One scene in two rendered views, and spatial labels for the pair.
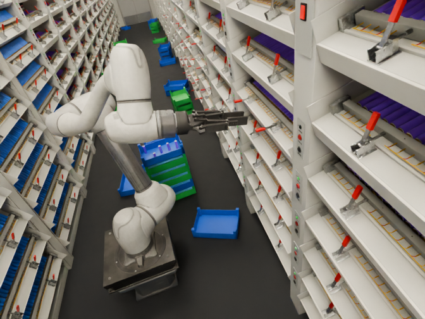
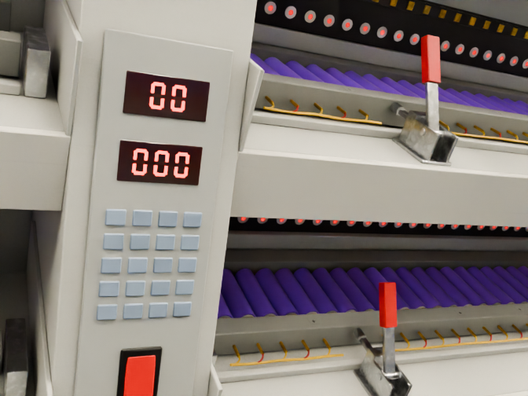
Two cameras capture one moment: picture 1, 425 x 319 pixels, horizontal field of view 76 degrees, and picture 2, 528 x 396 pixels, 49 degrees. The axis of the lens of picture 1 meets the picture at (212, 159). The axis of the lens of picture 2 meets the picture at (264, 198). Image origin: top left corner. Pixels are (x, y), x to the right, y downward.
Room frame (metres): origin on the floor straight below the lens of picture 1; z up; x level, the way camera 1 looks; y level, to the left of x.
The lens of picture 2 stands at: (0.67, 0.06, 1.53)
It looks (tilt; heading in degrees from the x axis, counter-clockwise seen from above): 9 degrees down; 249
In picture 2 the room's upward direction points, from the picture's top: 8 degrees clockwise
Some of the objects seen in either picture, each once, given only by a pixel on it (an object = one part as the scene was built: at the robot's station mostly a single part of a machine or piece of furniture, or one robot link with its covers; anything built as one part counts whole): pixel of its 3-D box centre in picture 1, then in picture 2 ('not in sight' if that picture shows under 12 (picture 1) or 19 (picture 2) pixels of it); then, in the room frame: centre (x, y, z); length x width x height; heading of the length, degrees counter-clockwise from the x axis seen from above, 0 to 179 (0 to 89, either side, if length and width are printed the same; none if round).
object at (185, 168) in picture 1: (166, 165); not in sight; (1.66, 0.35, 0.28); 0.30 x 0.20 x 0.08; 103
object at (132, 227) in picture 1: (131, 227); not in sight; (0.97, 0.49, 0.44); 0.18 x 0.16 x 0.22; 138
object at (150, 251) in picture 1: (138, 248); not in sight; (0.94, 0.49, 0.31); 0.22 x 0.18 x 0.06; 9
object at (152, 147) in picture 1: (160, 149); not in sight; (1.66, 0.35, 0.44); 0.30 x 0.20 x 0.08; 103
